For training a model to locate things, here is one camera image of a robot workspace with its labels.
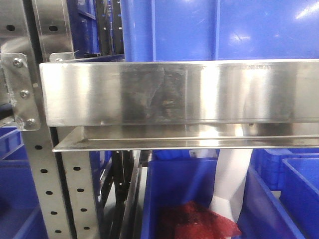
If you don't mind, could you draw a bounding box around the stainless steel shelf rack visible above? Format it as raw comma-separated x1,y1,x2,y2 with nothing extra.
40,59,319,152

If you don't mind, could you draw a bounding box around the blue bin with red mesh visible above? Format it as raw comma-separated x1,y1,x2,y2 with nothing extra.
141,159,304,239

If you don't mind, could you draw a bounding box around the large blue bin upper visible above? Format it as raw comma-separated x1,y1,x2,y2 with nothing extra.
120,0,319,62

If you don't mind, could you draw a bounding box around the red mesh bag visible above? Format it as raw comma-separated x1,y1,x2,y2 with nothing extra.
155,201,242,239

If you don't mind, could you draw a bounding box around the blue crate rear right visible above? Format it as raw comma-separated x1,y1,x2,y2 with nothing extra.
250,148,319,191

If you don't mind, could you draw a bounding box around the blue bin behind upper left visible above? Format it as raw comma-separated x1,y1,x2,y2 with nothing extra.
67,0,100,58

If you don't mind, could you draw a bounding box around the blue bin lower right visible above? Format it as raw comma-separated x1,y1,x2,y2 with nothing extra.
280,158,319,239

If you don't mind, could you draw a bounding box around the blue bin lower left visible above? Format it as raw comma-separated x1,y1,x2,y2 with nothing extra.
0,127,48,239

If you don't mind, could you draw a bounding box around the perforated steel upright post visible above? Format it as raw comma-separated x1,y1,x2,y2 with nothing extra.
0,0,100,239

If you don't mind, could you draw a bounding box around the steel corner bracket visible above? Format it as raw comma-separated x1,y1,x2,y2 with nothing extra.
0,53,41,131

